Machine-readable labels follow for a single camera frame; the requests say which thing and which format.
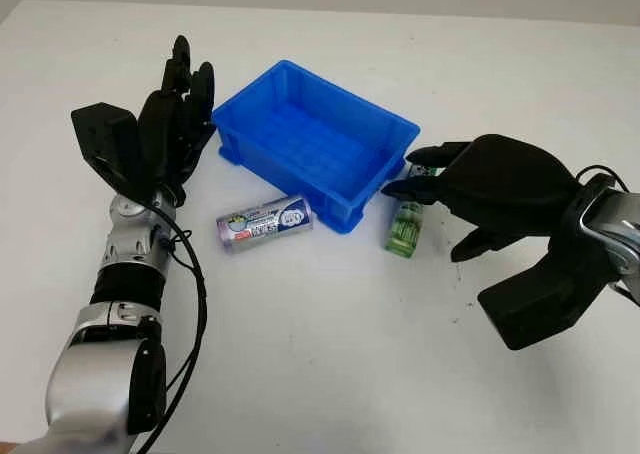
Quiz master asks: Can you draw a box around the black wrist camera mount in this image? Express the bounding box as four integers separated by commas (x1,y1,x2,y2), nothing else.
69,102,147,195
477,233,620,352

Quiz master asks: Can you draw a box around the purple bag roll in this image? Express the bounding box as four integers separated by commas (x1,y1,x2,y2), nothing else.
215,193,317,255

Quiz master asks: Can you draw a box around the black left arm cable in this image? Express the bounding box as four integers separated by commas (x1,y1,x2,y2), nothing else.
134,198,209,454

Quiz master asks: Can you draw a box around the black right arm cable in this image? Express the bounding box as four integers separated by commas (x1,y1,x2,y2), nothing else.
574,165,632,194

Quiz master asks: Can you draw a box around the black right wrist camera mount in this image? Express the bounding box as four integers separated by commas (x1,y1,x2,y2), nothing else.
477,233,620,352

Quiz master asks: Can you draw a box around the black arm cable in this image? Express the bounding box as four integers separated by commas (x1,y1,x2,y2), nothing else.
134,198,209,454
574,165,632,194

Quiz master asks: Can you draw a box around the blue plastic tray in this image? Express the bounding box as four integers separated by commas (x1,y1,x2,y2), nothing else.
211,59,421,236

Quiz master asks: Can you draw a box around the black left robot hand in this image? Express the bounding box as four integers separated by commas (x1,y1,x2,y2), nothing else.
124,34,219,209

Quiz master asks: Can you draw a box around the green toothpaste box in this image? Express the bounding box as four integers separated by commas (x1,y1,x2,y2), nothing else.
384,161,444,259

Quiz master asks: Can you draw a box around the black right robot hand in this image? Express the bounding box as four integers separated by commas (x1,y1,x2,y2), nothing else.
380,133,589,264

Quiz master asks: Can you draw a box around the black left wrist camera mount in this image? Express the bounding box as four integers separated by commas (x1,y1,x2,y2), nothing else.
69,102,147,195

